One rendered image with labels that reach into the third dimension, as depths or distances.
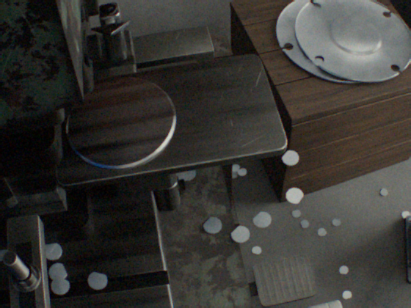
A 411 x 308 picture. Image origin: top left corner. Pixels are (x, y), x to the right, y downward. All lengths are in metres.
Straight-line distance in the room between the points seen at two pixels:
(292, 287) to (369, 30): 0.61
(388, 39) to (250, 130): 0.79
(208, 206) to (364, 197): 0.83
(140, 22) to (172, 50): 0.99
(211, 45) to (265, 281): 0.53
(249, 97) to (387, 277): 0.87
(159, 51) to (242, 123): 0.30
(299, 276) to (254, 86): 0.63
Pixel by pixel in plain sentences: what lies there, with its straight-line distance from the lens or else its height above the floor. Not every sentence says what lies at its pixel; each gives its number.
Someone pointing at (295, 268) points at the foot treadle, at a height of 0.16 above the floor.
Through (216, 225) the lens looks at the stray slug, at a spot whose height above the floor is 0.65.
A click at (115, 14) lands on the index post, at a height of 0.79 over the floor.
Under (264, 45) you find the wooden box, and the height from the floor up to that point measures 0.35.
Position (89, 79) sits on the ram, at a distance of 0.53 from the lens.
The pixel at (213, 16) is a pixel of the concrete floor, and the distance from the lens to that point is 1.89.
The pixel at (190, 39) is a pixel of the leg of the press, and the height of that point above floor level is 0.64.
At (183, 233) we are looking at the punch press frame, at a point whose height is 0.65.
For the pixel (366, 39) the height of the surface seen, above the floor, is 0.37.
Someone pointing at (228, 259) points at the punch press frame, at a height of 0.65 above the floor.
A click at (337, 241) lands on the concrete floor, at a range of 1.45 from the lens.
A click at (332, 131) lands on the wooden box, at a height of 0.26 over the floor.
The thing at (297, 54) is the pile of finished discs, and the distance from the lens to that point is 1.30.
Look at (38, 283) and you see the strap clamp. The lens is 0.61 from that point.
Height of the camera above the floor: 1.30
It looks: 56 degrees down
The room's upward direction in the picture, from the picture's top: 3 degrees counter-clockwise
